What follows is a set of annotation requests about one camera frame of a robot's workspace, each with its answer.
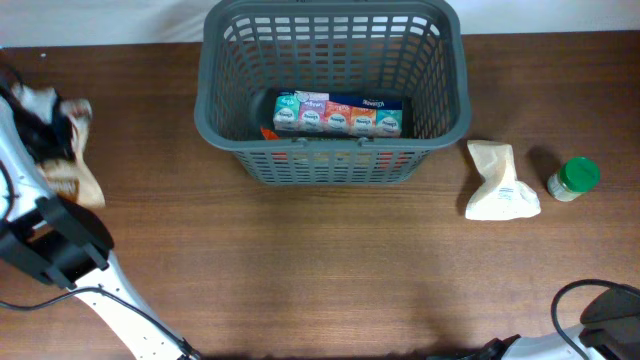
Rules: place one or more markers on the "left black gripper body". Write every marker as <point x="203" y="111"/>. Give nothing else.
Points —
<point x="44" y="141"/>

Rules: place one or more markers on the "brown white snack bag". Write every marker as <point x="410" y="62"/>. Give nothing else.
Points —
<point x="70" y="179"/>

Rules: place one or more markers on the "tissue multipack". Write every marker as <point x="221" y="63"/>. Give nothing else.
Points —
<point x="314" y="114"/>

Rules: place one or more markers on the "grey plastic shopping basket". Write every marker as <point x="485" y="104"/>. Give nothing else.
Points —
<point x="411" y="51"/>

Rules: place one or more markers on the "beige paper pouch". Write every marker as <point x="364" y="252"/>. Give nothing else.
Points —
<point x="502" y="196"/>

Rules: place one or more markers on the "green lid glass jar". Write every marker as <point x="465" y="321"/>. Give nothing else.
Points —
<point x="573" y="179"/>

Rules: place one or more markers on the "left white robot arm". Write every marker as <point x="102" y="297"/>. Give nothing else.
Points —
<point x="48" y="228"/>

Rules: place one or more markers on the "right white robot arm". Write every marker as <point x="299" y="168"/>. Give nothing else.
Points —
<point x="608" y="329"/>

